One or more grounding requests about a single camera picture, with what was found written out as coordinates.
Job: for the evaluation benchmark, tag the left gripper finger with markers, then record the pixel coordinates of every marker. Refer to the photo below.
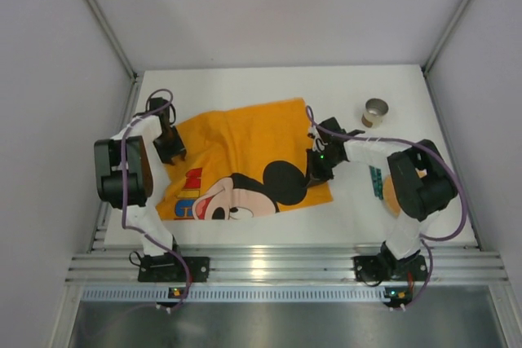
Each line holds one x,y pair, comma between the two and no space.
182,155
168,160

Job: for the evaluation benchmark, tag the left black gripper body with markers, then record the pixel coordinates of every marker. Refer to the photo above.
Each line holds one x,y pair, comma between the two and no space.
170,148

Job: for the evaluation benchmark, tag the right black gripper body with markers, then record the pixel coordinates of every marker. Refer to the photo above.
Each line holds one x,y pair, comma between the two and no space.
319,169

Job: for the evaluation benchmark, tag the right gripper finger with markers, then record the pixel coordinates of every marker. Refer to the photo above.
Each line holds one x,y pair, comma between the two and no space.
311,181
327,175

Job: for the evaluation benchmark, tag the orange Mickey Mouse placemat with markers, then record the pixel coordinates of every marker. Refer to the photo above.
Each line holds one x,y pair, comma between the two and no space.
242,163

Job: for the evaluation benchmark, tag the metal cup with cork band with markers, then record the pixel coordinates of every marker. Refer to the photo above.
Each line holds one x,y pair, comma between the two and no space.
374,112

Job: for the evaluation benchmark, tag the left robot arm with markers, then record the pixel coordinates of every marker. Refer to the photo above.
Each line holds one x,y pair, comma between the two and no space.
131,172

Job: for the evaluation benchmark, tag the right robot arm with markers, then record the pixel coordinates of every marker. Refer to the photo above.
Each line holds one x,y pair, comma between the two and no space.
417,183

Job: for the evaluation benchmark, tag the round woven coaster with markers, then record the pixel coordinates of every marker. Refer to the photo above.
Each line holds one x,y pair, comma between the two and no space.
390,198

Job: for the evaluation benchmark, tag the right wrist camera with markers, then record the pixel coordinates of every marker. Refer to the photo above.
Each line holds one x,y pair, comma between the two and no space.
318,144

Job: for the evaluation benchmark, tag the spoon with teal handle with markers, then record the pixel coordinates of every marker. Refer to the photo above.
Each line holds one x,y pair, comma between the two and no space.
371,170

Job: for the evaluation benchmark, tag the fork with teal handle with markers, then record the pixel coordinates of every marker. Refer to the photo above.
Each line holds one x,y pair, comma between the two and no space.
378,183

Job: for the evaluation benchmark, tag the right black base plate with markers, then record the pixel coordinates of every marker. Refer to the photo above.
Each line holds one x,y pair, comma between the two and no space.
377,268

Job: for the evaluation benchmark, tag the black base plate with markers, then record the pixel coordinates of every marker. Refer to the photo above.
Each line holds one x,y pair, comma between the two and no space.
377,268
168,269

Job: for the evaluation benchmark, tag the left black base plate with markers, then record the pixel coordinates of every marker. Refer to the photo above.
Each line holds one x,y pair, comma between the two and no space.
168,269

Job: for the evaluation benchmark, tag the aluminium rail frame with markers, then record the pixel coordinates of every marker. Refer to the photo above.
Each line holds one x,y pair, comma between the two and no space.
280,264

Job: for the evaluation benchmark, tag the perforated cable duct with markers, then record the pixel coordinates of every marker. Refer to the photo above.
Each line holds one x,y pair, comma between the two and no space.
246,294

